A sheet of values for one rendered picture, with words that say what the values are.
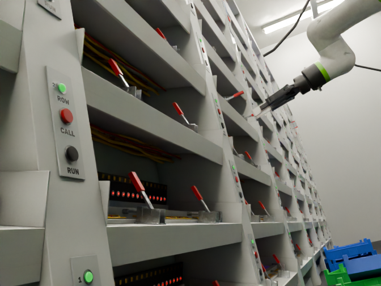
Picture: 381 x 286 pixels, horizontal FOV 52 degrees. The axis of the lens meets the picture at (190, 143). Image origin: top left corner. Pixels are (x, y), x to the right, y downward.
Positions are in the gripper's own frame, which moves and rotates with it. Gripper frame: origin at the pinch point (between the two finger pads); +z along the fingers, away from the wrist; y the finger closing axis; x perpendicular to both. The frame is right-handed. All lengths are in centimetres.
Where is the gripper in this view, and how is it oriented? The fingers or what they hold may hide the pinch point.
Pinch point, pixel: (261, 110)
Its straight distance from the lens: 158.7
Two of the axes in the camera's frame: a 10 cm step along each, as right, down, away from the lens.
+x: -4.4, -8.3, 3.4
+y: 3.7, 1.8, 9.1
